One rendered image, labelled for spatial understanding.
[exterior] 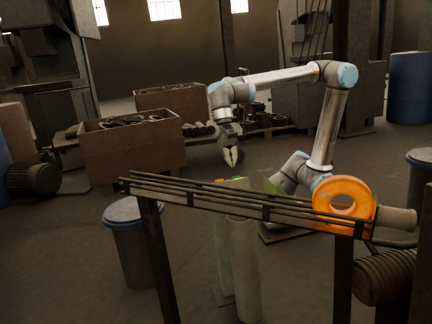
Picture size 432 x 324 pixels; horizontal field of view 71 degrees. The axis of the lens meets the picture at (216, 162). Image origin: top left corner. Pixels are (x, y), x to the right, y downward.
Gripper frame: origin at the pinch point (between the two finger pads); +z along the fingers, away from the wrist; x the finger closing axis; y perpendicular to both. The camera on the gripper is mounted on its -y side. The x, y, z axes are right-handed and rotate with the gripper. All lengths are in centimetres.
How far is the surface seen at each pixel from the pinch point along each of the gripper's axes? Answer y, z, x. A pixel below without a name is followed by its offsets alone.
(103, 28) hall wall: 987, -555, 142
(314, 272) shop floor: 18, 64, -37
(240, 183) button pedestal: -5.5, 8.6, -0.7
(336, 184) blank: -57, 10, -13
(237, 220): -16.6, 21.3, 6.0
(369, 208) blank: -59, 18, -20
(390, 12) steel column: 640, -352, -711
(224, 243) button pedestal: 6.8, 35.3, 8.8
